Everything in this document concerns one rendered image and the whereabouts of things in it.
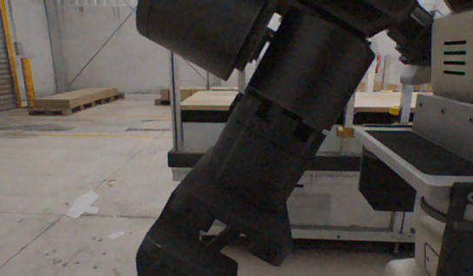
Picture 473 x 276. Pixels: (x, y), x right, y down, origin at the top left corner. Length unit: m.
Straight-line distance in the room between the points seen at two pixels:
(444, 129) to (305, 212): 1.51
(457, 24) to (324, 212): 1.56
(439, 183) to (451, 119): 0.16
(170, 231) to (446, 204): 0.28
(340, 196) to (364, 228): 0.25
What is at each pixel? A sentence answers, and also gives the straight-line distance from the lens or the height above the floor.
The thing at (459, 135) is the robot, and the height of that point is 1.06.
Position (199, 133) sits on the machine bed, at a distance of 1.76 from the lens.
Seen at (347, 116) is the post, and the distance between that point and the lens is 1.55.
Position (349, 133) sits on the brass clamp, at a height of 0.81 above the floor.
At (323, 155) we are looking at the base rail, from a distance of 1.56.
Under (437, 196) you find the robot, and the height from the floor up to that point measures 1.03.
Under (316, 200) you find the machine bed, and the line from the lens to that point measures 1.94.
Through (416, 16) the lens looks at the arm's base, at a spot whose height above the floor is 1.22.
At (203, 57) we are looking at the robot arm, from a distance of 0.18.
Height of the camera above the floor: 1.16
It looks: 15 degrees down
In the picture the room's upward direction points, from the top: straight up
